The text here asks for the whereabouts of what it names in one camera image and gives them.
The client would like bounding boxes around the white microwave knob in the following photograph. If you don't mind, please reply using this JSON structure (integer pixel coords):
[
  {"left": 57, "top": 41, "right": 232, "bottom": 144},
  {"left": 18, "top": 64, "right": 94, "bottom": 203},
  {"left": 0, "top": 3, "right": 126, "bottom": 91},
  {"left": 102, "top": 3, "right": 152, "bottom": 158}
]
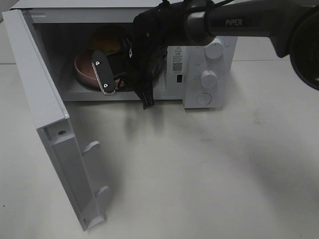
[
  {"left": 200, "top": 70, "right": 218, "bottom": 89},
  {"left": 204, "top": 37, "right": 225, "bottom": 59}
]

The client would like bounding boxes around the toy burger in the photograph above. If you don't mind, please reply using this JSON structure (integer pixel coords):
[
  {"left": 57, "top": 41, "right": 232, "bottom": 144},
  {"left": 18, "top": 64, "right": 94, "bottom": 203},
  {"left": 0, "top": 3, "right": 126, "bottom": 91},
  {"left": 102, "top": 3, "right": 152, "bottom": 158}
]
[{"left": 90, "top": 24, "right": 130, "bottom": 54}]

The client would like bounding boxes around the upper white microwave knob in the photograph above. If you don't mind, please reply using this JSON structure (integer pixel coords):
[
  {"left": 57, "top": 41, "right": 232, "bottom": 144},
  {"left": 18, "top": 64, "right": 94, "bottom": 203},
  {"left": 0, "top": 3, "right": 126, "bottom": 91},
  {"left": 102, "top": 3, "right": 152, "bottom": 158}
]
[{"left": 204, "top": 37, "right": 225, "bottom": 59}]

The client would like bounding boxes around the lower white microwave knob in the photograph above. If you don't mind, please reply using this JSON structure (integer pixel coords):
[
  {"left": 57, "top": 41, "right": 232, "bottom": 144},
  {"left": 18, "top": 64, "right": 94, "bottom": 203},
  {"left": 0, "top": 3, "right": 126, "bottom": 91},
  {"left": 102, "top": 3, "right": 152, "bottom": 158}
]
[{"left": 200, "top": 70, "right": 218, "bottom": 89}]

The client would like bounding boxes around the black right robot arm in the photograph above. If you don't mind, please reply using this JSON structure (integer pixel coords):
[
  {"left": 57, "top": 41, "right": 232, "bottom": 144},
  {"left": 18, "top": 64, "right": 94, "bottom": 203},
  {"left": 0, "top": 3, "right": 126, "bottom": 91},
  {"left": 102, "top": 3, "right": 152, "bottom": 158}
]
[{"left": 126, "top": 0, "right": 319, "bottom": 109}]

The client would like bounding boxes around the pink round plate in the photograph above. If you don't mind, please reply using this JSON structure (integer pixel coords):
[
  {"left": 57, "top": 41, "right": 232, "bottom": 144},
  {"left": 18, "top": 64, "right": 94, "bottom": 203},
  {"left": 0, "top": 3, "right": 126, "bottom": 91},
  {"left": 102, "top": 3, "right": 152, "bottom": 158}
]
[{"left": 74, "top": 49, "right": 130, "bottom": 92}]

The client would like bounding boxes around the white warning label sticker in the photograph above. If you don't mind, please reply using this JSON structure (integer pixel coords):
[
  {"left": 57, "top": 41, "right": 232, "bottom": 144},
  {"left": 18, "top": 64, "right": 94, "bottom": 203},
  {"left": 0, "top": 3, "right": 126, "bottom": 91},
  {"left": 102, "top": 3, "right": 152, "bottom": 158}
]
[{"left": 172, "top": 46, "right": 183, "bottom": 73}]

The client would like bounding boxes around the round white door button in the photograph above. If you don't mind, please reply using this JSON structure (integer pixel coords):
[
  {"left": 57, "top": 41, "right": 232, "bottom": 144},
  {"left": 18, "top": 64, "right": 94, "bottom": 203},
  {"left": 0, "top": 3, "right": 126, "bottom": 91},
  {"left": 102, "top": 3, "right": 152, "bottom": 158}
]
[{"left": 196, "top": 93, "right": 212, "bottom": 106}]

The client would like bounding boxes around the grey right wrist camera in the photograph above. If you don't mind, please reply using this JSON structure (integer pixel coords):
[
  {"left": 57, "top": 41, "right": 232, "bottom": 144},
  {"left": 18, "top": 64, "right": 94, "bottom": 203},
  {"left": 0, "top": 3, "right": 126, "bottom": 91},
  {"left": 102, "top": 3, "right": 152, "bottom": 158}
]
[{"left": 92, "top": 50, "right": 126, "bottom": 95}]

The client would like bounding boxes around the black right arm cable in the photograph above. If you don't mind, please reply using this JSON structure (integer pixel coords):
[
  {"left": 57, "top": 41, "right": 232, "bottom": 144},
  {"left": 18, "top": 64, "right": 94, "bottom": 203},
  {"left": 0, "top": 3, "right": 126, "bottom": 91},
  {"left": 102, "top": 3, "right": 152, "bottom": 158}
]
[{"left": 114, "top": 44, "right": 167, "bottom": 88}]

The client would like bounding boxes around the glass microwave turntable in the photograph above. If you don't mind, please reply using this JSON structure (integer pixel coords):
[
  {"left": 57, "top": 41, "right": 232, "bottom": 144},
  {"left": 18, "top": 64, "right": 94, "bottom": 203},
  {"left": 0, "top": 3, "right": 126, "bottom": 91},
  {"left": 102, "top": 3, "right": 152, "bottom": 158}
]
[{"left": 74, "top": 59, "right": 165, "bottom": 91}]

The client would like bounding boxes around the white microwave oven body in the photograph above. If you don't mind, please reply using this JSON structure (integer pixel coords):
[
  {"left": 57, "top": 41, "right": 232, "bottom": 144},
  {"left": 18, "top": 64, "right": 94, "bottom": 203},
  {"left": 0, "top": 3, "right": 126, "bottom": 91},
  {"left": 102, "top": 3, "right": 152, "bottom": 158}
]
[{"left": 3, "top": 0, "right": 237, "bottom": 111}]

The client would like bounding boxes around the white microwave door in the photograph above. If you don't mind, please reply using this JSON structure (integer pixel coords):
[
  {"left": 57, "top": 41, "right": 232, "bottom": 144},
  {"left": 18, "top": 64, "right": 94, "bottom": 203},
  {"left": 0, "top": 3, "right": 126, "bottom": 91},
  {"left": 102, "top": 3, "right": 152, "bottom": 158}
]
[{"left": 2, "top": 9, "right": 109, "bottom": 231}]

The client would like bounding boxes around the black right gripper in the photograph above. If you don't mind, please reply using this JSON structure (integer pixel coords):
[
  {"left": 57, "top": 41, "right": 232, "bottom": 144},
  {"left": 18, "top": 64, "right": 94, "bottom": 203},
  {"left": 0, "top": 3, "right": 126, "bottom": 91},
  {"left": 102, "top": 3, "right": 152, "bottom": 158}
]
[{"left": 121, "top": 37, "right": 167, "bottom": 110}]

